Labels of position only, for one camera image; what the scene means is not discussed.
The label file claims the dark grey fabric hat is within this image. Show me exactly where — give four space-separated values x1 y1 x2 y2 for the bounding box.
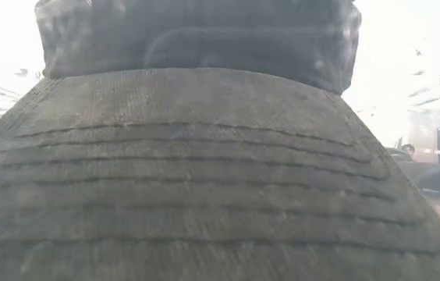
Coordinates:
0 0 440 281

